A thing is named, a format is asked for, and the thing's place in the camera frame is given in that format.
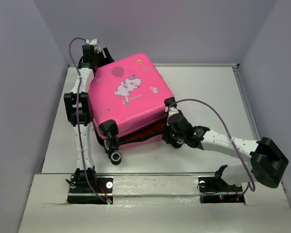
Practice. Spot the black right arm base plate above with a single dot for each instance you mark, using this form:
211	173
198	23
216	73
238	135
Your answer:
216	191

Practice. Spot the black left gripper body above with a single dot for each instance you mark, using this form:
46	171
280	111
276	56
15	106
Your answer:
98	58

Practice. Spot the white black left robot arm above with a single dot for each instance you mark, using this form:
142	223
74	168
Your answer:
78	113

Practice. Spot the red orange knit sweater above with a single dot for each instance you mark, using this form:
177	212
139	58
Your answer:
143	134

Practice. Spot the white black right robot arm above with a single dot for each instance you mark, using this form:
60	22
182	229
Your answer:
262	160

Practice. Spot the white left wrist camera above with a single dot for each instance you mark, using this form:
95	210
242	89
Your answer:
95	44

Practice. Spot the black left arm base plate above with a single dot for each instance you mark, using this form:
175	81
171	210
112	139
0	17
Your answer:
80	193

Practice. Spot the pink kids suitcase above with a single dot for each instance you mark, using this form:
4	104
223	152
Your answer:
126	96

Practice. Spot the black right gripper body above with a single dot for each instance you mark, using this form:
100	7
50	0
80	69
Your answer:
171	136

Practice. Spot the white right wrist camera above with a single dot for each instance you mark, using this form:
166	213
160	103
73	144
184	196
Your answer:
170	111

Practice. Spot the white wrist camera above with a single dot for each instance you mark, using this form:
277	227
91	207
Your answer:
95	44
170	111

